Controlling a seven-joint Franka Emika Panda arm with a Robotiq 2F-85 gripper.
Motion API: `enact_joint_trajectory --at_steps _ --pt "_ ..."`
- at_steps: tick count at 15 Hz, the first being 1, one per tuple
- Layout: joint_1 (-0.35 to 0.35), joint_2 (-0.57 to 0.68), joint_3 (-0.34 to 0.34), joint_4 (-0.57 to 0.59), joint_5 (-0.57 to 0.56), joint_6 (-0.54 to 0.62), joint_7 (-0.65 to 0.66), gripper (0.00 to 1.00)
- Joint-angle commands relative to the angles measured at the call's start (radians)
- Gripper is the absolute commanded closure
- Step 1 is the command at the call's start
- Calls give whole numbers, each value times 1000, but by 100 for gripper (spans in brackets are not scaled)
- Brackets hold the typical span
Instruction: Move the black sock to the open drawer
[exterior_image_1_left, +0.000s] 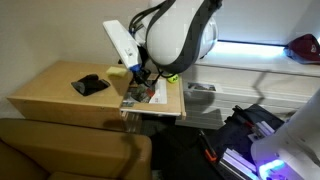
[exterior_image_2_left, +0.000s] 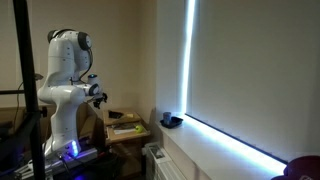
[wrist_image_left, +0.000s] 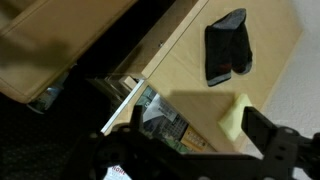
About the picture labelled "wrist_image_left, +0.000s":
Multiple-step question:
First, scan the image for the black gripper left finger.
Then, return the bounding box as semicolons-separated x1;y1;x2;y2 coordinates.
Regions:
129;104;145;133

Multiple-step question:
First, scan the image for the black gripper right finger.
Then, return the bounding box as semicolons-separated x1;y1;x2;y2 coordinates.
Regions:
240;105;280;158

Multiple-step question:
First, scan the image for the black sock with grey trim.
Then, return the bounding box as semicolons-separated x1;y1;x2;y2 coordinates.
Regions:
203;7;254;88

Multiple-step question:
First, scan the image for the open wooden drawer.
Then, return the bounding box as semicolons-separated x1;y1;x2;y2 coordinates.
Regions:
87;74;218;155

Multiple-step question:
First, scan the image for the light wooden drawer cabinet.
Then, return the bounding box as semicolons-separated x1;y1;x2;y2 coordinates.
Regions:
111;0;305;155

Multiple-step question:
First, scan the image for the light wooden drawer unit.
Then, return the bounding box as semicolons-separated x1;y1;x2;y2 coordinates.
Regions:
0;0;138;105

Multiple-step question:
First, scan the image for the yellow sponge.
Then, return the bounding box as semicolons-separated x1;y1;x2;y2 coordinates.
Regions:
216;92;254;142

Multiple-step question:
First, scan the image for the colourful magazine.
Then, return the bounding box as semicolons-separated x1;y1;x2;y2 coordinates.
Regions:
105;85;218;180

